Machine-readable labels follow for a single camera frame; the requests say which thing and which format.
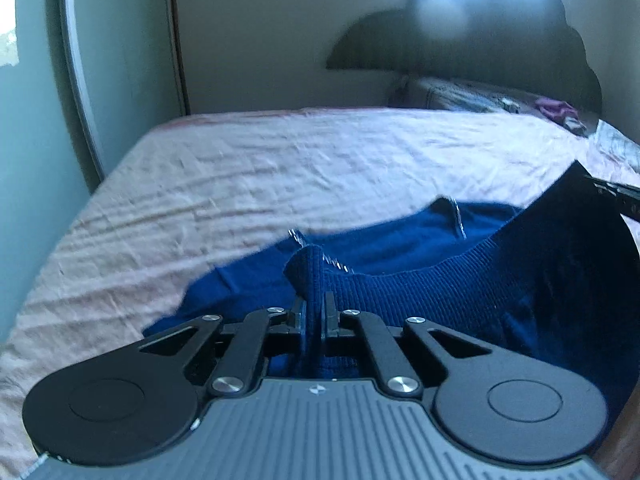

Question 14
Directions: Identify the purple cloth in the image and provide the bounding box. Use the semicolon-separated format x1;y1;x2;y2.
535;97;577;121

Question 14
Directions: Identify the pink bed sheet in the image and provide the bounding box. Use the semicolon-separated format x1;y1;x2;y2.
0;107;640;480

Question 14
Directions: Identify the wooden bed frame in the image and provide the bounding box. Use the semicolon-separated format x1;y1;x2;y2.
595;410;640;480

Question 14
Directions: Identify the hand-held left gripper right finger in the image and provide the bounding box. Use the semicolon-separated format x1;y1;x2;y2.
324;290;503;401

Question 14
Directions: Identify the patterned pillow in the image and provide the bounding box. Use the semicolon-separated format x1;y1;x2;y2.
395;76;601;133

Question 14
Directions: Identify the mirrored wardrobe sliding door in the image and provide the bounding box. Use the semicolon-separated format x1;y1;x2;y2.
0;0;191;343

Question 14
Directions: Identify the dark scalloped headboard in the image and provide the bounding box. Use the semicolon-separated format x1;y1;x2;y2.
325;0;603;121

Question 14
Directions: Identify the blue beaded sweater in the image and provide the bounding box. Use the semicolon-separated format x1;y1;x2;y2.
142;160;640;416

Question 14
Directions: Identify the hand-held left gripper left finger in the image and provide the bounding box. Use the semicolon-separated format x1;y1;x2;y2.
140;296;307;401

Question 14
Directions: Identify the white printed cloth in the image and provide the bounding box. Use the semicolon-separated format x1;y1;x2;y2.
595;120;640;163

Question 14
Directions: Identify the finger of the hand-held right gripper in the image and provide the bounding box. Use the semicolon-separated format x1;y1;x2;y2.
584;174;640;222

